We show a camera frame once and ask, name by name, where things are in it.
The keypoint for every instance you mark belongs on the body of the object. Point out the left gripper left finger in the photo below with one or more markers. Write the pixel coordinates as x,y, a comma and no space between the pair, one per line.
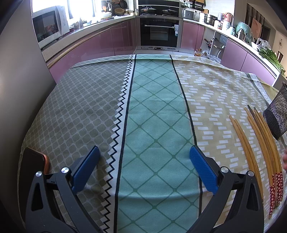
42,211

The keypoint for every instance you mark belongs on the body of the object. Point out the patterned green beige tablecloth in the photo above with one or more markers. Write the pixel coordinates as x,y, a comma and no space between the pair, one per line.
144,112

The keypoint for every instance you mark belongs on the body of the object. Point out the cooking oil bottle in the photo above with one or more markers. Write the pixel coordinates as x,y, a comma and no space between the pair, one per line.
198,52

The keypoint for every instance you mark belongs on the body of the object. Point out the black built-in oven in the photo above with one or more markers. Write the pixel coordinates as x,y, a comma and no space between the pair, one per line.
159,33

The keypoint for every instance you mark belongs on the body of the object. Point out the yellow cloth mat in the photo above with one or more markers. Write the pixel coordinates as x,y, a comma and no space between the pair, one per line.
271,91

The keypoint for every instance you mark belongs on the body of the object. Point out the black mesh utensil cup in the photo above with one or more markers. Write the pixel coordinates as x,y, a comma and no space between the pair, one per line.
276,114

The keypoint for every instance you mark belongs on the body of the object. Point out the mint green appliance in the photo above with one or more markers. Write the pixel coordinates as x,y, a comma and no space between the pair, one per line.
244,32

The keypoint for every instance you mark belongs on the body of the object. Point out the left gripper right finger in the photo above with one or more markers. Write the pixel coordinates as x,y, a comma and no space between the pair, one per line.
246,213

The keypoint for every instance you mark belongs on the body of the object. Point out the bamboo chopstick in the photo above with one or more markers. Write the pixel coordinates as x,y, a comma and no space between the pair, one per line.
259,132
269,141
265,144
249,150
245,150
279,181

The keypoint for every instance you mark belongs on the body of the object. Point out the kitchen window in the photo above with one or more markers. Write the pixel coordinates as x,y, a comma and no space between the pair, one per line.
74,9

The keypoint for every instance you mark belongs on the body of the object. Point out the white microwave oven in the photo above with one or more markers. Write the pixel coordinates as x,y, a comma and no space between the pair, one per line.
50,24

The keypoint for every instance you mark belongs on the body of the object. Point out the steel stock pot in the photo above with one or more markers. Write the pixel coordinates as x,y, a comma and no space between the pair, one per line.
209,19

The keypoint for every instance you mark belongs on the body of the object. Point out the right hand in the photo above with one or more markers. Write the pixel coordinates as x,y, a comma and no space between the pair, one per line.
284,158

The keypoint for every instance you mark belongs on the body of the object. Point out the green leafy vegetables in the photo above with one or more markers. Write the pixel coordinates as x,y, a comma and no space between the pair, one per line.
268,54

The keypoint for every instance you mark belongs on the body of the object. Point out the black range hood stove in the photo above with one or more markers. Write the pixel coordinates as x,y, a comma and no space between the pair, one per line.
159,7

